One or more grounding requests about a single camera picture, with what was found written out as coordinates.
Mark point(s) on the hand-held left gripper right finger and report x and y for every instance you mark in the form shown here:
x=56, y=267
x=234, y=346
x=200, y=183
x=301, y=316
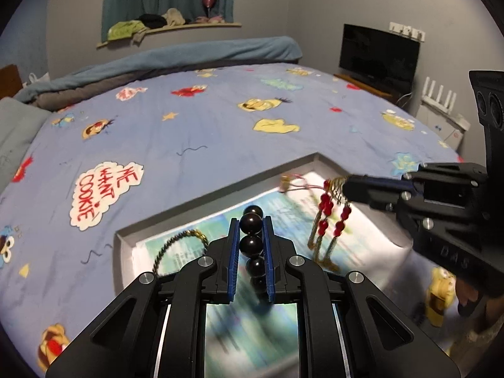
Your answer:
x=269, y=260

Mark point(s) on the red bead gold tassel jewelry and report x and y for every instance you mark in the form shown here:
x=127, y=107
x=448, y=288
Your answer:
x=323, y=204

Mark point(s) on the white plastic bag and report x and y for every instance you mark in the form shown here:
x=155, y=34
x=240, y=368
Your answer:
x=37, y=78

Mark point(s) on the green cloth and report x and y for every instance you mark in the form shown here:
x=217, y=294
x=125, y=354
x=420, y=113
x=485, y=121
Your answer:
x=122, y=29

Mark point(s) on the pink plush toy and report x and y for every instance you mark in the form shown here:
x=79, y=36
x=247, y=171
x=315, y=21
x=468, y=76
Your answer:
x=214, y=19

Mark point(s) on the beige cloth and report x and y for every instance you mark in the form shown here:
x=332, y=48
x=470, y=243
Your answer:
x=173, y=15

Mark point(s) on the white router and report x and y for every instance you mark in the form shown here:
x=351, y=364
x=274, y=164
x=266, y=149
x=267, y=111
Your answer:
x=433, y=94

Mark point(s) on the blue blanket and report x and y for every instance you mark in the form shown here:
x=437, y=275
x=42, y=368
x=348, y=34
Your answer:
x=197, y=53

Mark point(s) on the white wall hooks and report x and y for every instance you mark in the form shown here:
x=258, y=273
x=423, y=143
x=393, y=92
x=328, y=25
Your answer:
x=405, y=30

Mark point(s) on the grey hanging cloth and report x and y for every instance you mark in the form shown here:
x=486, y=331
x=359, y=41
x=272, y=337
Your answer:
x=139, y=36

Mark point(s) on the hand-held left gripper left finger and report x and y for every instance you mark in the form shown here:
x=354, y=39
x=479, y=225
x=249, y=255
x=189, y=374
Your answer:
x=234, y=260

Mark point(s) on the wooden television stand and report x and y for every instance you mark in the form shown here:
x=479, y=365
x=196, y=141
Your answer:
x=354, y=82

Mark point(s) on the grey-blue pillow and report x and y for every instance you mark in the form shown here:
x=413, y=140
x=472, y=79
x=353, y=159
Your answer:
x=19, y=134

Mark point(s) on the cartoon printed blue bed sheet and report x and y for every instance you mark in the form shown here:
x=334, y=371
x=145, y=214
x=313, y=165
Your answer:
x=197, y=126

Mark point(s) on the wooden window sill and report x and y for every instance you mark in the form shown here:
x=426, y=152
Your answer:
x=220, y=25

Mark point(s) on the person's right hand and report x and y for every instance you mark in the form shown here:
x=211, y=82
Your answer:
x=468, y=297

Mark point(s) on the grey cardboard box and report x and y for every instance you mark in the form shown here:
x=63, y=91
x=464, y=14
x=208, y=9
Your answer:
x=220, y=201

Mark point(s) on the black television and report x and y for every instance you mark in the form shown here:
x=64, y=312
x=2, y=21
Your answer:
x=378, y=57

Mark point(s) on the grey blanket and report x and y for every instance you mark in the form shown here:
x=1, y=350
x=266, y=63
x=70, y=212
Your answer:
x=78, y=94

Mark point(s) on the white cabinet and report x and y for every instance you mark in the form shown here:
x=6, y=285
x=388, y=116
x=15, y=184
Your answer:
x=445, y=130

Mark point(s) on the black cloth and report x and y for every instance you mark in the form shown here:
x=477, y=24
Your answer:
x=151, y=19

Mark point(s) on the wooden headboard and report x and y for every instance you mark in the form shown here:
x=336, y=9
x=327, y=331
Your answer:
x=10, y=80

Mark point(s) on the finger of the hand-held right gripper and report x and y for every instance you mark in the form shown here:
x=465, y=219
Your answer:
x=445, y=169
x=370, y=197

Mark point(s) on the printed paper sheet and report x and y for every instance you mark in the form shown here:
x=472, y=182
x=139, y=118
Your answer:
x=291, y=208

